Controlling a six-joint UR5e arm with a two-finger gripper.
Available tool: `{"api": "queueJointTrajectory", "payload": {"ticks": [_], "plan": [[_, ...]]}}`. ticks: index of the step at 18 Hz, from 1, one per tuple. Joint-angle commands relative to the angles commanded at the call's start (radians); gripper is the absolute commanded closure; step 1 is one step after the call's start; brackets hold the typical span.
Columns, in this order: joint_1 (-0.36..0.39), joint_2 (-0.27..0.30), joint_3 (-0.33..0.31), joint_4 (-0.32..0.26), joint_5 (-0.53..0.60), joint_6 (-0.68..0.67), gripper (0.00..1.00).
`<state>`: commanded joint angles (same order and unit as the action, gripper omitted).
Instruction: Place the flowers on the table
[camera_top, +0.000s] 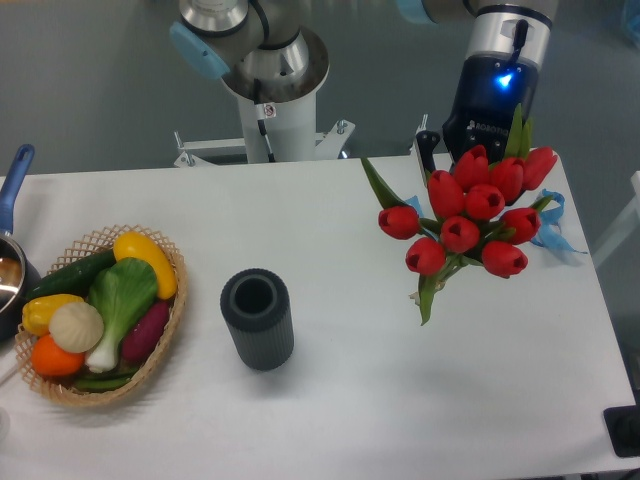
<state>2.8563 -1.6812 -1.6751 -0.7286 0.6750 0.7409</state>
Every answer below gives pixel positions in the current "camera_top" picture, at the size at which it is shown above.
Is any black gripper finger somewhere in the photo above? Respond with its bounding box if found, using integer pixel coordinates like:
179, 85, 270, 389
415, 130, 440, 183

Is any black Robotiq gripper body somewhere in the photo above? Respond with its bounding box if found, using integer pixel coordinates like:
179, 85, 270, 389
442, 55, 539, 162

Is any red tulip bouquet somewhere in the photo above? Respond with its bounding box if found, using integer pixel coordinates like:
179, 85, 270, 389
361, 106, 558, 322

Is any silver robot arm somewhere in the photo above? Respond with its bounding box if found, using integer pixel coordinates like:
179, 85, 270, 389
170, 1, 558, 171

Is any dark grey ribbed vase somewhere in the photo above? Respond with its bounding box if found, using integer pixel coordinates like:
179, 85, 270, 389
220, 268, 294, 371

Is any yellow squash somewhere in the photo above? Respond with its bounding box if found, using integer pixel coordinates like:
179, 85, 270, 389
113, 231, 177, 300

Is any green bok choy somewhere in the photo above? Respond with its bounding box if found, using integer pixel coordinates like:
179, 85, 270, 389
86, 258, 158, 373

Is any black device at edge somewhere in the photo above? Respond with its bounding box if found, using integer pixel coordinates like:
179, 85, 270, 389
603, 405, 640, 458

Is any purple sweet potato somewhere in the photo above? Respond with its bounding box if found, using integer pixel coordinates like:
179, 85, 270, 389
121, 301, 169, 364

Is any green cucumber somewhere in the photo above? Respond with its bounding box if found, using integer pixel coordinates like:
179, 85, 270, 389
26, 249, 116, 300

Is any white garlic bulb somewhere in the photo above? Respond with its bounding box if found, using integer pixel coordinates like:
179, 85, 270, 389
49, 302, 104, 353

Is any green pea pod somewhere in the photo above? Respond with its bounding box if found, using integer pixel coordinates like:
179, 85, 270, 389
73, 374, 133, 393

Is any yellow bell pepper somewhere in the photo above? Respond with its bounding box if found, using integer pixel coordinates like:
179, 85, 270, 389
22, 294, 84, 337

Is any orange fruit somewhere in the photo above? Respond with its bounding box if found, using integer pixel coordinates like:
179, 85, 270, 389
31, 335, 84, 377

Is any woven wicker basket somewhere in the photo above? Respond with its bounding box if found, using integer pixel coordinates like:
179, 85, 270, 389
13, 225, 188, 408

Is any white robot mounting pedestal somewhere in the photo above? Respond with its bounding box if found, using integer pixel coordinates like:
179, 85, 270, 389
173, 86, 356, 168

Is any blue handled saucepan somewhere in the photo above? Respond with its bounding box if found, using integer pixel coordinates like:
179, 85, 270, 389
1, 144, 40, 342

